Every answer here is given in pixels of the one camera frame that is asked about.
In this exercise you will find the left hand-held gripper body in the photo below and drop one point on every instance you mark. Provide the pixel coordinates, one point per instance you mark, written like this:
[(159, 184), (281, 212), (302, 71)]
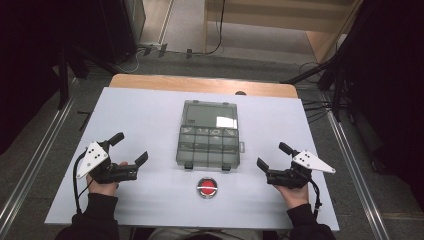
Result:
[(110, 171)]

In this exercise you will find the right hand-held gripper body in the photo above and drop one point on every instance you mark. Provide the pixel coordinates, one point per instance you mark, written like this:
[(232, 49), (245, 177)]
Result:
[(293, 173)]

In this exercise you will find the person's left hand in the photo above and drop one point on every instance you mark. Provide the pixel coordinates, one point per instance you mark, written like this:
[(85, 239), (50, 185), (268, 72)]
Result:
[(104, 188)]

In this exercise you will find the person's right hand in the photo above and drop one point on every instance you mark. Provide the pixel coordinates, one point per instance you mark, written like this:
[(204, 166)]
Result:
[(295, 196)]

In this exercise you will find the white board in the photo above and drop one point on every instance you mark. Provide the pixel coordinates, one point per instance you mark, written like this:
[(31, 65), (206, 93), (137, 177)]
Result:
[(150, 110)]

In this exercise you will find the round red button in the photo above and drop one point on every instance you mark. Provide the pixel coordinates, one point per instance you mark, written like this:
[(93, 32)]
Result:
[(207, 187)]

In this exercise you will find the clear plastic compartment box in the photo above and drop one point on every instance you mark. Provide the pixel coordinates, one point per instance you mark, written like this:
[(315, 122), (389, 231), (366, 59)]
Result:
[(208, 136)]

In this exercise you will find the black tripod stand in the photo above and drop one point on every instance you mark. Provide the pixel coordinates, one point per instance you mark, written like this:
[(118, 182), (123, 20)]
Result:
[(336, 86)]

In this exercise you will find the wooden table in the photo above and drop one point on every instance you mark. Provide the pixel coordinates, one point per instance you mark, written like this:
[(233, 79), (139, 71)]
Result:
[(186, 84)]

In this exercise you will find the black cabinet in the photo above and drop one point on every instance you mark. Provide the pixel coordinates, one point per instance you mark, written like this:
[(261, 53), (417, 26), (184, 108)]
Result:
[(116, 26)]

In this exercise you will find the black curtain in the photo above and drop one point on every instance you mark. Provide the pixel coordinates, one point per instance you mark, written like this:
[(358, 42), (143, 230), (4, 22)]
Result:
[(390, 83), (26, 66)]

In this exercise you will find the light wooden shelf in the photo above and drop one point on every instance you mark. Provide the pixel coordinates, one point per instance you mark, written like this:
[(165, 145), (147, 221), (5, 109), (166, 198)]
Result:
[(286, 16)]

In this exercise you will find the metal floor rail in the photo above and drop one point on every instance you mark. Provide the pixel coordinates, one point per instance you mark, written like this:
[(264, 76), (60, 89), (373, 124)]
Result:
[(353, 173), (36, 153)]

